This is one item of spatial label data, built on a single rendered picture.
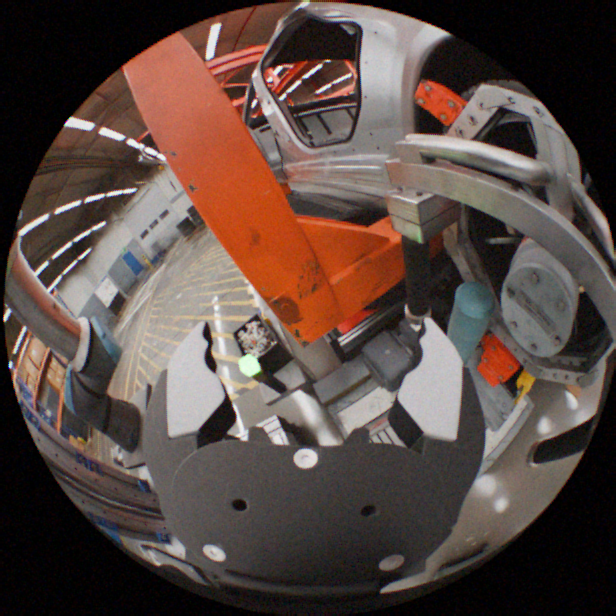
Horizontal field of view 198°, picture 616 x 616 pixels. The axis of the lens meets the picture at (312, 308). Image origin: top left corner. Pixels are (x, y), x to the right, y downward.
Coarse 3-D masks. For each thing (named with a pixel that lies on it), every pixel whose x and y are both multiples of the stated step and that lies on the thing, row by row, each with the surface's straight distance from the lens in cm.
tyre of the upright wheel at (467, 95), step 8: (504, 80) 47; (472, 88) 47; (504, 88) 46; (512, 88) 46; (520, 88) 46; (464, 96) 48; (472, 96) 47; (528, 96) 45; (448, 128) 50; (472, 240) 57; (496, 296) 61; (592, 344) 58
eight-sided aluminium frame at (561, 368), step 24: (480, 96) 37; (504, 96) 36; (456, 120) 39; (480, 120) 38; (528, 120) 42; (552, 120) 36; (456, 240) 49; (456, 264) 52; (480, 264) 54; (504, 336) 55; (528, 360) 55; (552, 360) 58; (576, 360) 55; (600, 360) 49; (576, 384) 54
